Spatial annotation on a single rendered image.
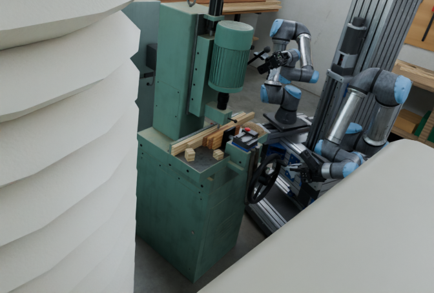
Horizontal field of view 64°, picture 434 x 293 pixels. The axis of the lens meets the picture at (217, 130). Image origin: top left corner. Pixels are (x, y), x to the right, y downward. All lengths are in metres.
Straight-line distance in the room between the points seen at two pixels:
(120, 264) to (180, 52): 1.64
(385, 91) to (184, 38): 0.96
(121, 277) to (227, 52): 1.50
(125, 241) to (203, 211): 1.73
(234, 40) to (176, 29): 0.32
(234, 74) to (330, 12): 3.51
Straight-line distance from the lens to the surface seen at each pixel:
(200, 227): 1.97
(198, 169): 1.64
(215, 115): 1.82
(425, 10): 4.64
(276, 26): 2.28
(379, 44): 2.14
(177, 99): 1.87
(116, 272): 0.17
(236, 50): 1.62
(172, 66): 1.84
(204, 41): 1.72
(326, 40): 5.11
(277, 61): 1.82
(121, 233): 0.16
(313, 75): 2.06
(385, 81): 1.73
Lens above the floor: 1.88
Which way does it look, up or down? 30 degrees down
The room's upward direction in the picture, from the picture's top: 10 degrees clockwise
